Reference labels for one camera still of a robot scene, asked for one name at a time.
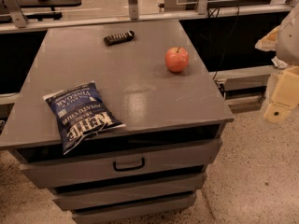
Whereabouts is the bottom grey drawer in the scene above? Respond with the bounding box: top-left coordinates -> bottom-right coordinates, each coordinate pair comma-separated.
72,192 -> 196,224

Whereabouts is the blue kettle chips bag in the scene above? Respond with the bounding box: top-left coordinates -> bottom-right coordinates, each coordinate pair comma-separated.
43,81 -> 125,155

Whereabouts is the black drawer handle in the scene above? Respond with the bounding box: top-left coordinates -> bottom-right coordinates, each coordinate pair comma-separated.
113,158 -> 146,172

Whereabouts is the grey drawer cabinet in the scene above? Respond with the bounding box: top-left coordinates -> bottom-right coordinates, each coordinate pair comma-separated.
1,21 -> 233,216

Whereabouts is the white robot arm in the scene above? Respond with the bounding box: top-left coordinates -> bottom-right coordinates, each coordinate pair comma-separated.
255,4 -> 299,124

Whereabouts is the grey drawer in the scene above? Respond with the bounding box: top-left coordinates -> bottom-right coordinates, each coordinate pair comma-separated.
53,172 -> 206,210
72,192 -> 196,224
21,138 -> 222,189

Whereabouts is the metal rail frame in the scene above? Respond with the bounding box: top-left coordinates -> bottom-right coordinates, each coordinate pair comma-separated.
0,0 -> 298,34

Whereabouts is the top grey drawer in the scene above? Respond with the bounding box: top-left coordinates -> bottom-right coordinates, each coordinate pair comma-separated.
21,138 -> 222,189

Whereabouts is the middle grey drawer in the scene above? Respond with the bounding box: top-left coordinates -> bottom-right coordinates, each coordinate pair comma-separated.
53,172 -> 206,210

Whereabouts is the white crumpled cloth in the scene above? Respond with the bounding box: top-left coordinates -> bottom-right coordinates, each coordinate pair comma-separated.
272,56 -> 288,69

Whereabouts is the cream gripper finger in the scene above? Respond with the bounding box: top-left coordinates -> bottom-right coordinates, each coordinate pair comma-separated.
263,66 -> 299,124
255,26 -> 279,51

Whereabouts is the red apple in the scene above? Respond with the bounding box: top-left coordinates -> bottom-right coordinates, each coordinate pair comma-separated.
164,47 -> 189,73

